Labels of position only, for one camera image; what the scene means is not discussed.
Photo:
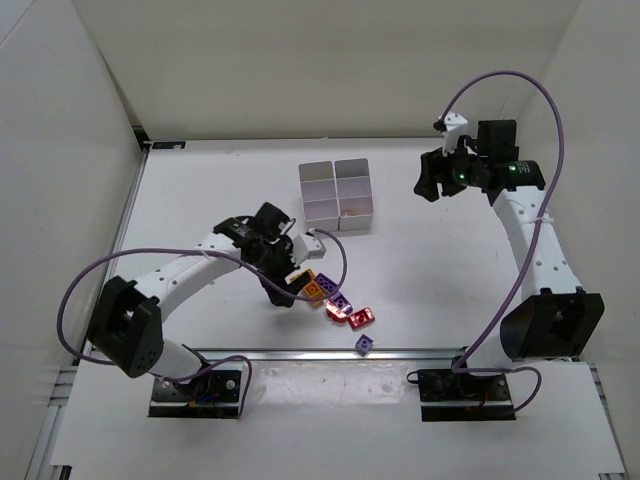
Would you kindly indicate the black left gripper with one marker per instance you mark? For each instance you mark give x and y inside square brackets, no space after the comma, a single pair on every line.
[275,273]

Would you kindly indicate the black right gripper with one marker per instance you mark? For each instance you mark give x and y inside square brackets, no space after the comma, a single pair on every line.
[441,170]

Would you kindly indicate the yellow lego brick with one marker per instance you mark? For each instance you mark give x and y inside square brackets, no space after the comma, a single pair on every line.
[306,273]

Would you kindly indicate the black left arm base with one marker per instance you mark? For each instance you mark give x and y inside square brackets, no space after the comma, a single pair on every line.
[215,395]

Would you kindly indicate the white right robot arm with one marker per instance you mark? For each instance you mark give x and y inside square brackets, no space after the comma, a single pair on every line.
[556,315]

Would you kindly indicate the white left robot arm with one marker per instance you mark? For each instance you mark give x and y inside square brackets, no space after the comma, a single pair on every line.
[127,322]

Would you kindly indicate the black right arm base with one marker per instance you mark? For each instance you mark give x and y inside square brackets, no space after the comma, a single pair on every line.
[446,396]

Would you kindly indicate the yellow-orange lego brick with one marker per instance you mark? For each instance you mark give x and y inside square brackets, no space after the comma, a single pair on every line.
[314,293]

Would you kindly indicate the purple lego brick on red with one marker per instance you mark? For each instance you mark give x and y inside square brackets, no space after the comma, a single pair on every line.
[341,302]

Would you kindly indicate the red lego brick left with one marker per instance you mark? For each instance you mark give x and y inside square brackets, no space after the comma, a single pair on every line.
[335,313]

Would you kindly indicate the red lego brick right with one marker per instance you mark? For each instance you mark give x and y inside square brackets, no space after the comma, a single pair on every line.
[361,318]

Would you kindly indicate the white right compartment container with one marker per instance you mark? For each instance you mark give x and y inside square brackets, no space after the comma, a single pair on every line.
[354,191]

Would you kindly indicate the white compartment container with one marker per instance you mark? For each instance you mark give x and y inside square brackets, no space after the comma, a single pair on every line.
[318,191]
[354,191]

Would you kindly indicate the lavender small lego brick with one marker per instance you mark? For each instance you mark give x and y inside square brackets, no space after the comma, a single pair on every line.
[364,344]

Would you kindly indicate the white left compartment container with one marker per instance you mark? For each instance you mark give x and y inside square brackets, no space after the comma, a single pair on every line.
[318,191]

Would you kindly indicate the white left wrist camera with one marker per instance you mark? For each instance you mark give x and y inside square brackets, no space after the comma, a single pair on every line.
[305,247]

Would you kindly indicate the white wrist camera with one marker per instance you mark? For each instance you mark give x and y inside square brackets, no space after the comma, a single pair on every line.
[305,247]
[452,127]

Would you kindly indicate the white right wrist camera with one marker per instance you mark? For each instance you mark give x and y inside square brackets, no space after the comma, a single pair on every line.
[452,127]

